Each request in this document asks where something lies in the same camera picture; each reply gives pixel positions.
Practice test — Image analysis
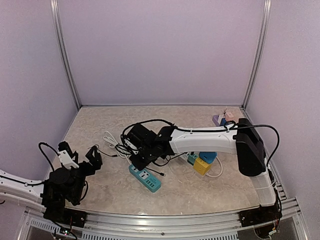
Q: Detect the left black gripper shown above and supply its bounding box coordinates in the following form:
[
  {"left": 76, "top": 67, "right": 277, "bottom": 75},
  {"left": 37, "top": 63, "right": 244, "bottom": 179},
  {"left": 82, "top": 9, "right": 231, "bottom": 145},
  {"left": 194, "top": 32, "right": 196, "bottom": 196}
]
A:
[{"left": 70, "top": 146, "right": 101, "bottom": 203}]

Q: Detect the teal power strip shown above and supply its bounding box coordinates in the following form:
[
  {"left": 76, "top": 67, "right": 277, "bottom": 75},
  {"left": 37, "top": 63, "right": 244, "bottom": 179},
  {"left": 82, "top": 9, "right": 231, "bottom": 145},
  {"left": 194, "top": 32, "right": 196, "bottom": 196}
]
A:
[{"left": 128, "top": 164, "right": 162, "bottom": 193}]

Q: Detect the black USB cable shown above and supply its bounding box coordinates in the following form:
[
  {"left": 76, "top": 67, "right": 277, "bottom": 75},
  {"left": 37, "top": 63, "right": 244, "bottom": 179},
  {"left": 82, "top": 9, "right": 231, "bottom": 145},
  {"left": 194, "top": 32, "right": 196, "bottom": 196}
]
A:
[{"left": 99, "top": 134, "right": 171, "bottom": 177}]

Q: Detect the white power strip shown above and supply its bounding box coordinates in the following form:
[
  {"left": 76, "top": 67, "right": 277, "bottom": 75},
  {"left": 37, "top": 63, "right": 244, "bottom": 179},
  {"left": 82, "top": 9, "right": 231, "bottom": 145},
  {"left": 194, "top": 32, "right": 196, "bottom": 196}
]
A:
[{"left": 179, "top": 152, "right": 205, "bottom": 177}]

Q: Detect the teal USB charger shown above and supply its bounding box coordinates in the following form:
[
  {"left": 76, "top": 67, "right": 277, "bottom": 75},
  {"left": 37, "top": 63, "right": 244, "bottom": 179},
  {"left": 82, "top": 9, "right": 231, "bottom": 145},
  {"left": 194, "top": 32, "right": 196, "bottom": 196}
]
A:
[{"left": 187, "top": 152, "right": 199, "bottom": 166}]

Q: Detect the yellow cube socket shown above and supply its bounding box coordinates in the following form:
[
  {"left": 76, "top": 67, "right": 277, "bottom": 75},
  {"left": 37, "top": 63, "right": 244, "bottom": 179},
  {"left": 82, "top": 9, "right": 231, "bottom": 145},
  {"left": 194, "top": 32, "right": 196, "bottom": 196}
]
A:
[{"left": 193, "top": 157, "right": 212, "bottom": 176}]

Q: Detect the blue rounded charger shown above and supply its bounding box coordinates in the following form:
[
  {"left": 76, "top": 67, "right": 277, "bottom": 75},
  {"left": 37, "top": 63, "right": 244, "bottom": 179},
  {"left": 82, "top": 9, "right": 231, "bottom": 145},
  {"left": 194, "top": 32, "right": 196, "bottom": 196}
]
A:
[{"left": 199, "top": 152, "right": 218, "bottom": 164}]

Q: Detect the purple power strip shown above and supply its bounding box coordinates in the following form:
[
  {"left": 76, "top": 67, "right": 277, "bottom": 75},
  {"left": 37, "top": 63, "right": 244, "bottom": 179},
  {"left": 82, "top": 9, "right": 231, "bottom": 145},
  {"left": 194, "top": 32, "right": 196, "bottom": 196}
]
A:
[{"left": 212, "top": 114, "right": 223, "bottom": 127}]

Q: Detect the dark blue cube socket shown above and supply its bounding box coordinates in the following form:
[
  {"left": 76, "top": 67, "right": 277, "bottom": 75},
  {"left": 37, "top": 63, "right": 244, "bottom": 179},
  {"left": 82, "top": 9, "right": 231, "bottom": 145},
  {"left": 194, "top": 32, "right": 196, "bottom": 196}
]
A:
[{"left": 223, "top": 120, "right": 236, "bottom": 127}]

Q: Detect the pink charger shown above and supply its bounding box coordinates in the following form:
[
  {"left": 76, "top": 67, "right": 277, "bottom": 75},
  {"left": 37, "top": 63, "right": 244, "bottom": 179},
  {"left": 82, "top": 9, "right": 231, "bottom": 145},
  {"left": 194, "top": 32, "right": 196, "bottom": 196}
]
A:
[{"left": 224, "top": 112, "right": 235, "bottom": 121}]

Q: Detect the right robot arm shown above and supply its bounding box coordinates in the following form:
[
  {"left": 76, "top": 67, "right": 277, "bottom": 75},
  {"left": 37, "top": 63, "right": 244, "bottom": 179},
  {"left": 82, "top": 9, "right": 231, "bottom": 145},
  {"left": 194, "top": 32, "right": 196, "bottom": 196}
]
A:
[{"left": 120, "top": 118, "right": 283, "bottom": 227}]

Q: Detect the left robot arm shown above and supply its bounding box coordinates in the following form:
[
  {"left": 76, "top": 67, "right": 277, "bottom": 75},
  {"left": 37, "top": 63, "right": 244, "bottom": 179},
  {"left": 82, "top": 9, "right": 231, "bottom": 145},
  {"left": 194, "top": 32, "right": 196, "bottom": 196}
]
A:
[{"left": 0, "top": 141, "right": 103, "bottom": 228}]

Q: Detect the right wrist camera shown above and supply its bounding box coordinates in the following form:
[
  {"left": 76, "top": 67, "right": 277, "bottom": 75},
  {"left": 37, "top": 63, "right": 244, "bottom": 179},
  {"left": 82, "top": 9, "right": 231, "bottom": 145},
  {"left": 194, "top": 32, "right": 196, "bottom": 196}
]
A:
[{"left": 123, "top": 132, "right": 141, "bottom": 155}]

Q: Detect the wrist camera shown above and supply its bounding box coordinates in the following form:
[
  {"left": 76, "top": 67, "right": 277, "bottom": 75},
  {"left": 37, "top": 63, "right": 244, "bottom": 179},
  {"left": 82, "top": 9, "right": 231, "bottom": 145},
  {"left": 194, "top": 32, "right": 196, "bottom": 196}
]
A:
[
  {"left": 123, "top": 132, "right": 141, "bottom": 155},
  {"left": 58, "top": 141, "right": 80, "bottom": 170}
]

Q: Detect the teal strip white cord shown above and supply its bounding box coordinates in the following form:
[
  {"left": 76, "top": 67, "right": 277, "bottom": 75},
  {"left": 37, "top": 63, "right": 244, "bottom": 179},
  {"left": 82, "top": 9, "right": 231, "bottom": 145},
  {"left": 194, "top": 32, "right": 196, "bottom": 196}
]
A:
[{"left": 103, "top": 130, "right": 131, "bottom": 160}]

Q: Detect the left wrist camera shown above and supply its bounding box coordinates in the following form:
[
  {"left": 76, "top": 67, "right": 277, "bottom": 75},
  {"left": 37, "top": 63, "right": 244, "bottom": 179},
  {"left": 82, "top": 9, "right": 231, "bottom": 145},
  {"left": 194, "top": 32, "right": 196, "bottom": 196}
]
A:
[{"left": 58, "top": 141, "right": 80, "bottom": 170}]

